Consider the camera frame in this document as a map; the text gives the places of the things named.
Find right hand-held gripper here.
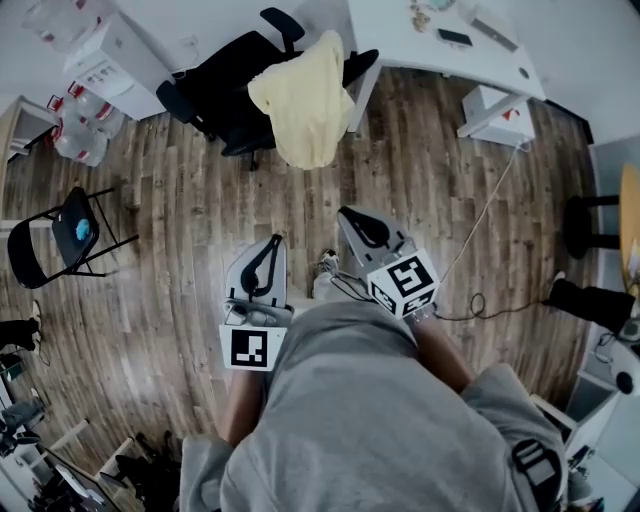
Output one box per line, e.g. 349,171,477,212
337,205,441,320

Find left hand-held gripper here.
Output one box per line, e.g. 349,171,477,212
218,233,295,372

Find yellow clothes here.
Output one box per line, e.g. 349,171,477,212
247,29,356,170

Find black office chair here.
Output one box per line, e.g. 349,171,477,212
155,7,380,171

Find person's right forearm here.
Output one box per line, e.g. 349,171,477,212
414,317,476,394

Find person's left forearm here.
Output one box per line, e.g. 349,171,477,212
222,369,266,446

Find black folding chair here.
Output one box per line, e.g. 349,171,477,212
7,186,140,290

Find person's light trouser leg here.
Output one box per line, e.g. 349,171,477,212
312,269,351,301

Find white box with red mark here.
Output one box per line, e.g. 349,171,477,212
460,84,536,146

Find person's grey shirt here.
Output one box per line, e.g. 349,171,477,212
179,299,569,512

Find white desk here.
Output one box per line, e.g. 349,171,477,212
347,0,547,139

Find black phone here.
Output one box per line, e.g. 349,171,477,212
437,28,474,49

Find small desk ornaments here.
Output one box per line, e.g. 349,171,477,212
409,0,432,32

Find white water dispenser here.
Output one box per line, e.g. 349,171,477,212
62,12,174,121

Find round wooden table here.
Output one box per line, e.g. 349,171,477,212
562,162,640,296

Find white shelf unit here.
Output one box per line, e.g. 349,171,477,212
529,369,621,451

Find white grey device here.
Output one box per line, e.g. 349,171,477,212
597,319,640,396

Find light wooden desk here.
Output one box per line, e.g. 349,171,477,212
0,94,59,221

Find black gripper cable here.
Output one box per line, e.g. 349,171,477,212
329,272,375,302

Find white cable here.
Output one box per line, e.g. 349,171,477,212
439,144,521,281

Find black floor cable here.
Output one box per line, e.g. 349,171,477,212
434,292,551,321

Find black strap buckle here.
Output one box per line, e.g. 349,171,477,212
509,438,564,512

